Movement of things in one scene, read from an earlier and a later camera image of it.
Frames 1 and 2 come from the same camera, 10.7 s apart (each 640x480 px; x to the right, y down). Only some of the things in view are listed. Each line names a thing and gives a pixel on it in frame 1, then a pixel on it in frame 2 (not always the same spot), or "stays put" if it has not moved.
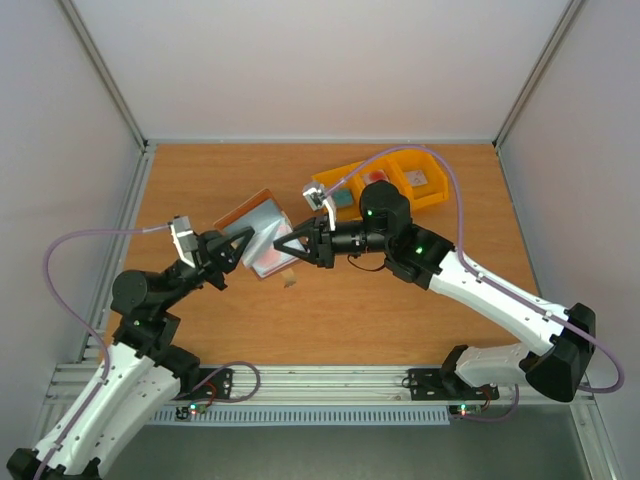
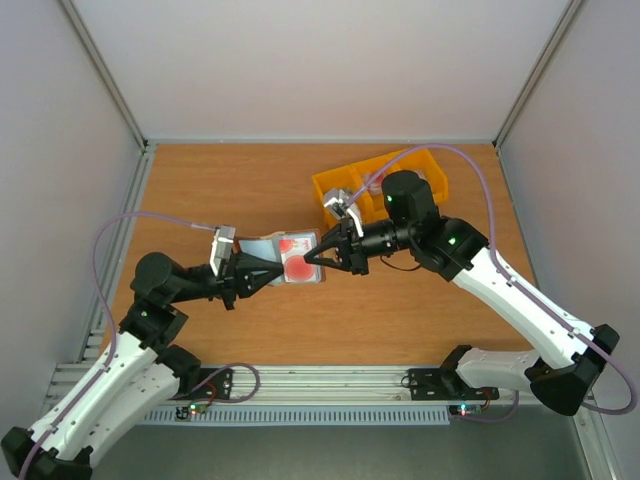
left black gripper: (222, 250) → (240, 270)
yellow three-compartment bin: (415, 171) stays put
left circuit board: (183, 412) stays put
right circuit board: (463, 410) stays put
